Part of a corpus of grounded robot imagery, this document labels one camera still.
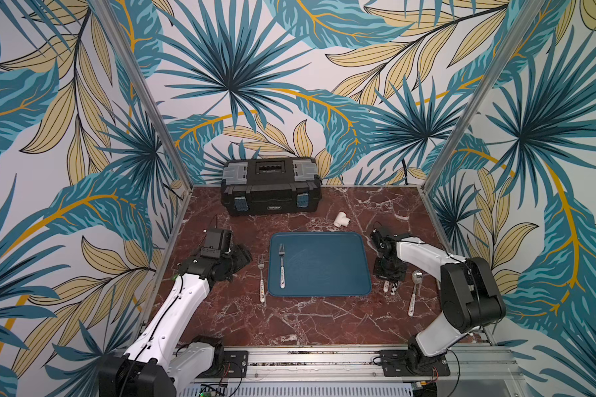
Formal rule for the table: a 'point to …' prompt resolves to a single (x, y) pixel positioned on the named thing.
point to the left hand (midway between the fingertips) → (244, 261)
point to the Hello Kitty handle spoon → (386, 286)
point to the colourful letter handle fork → (261, 264)
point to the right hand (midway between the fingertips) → (386, 277)
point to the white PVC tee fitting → (341, 219)
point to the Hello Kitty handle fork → (282, 271)
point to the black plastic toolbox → (271, 185)
